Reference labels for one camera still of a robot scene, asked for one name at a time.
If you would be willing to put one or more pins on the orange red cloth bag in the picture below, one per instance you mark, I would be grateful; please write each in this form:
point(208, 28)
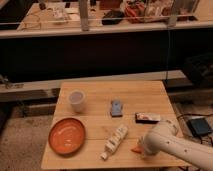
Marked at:
point(135, 13)

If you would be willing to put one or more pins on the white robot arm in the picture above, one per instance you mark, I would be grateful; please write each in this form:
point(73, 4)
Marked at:
point(163, 137)

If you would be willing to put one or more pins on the white ceramic cup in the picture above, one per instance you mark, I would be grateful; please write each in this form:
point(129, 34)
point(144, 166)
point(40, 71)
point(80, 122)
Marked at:
point(77, 101)

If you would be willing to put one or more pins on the black and white box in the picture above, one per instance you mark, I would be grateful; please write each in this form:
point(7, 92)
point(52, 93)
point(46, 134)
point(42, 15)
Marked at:
point(147, 118)

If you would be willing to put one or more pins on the black bag on shelf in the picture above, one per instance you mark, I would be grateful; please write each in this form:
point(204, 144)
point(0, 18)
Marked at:
point(112, 17)

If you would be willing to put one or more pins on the orange pepper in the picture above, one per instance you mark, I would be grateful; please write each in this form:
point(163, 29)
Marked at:
point(137, 150)

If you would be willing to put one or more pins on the black power adapter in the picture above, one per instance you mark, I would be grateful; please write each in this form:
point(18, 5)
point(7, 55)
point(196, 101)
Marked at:
point(199, 127)

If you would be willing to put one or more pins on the grey metal post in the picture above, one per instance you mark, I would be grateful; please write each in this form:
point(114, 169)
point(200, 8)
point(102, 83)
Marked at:
point(83, 10)

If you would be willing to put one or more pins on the orange plate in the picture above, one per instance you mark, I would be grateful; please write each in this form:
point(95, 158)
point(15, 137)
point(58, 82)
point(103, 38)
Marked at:
point(67, 136)

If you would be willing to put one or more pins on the blue sponge block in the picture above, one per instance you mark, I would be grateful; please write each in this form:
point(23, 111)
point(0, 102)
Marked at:
point(116, 108)

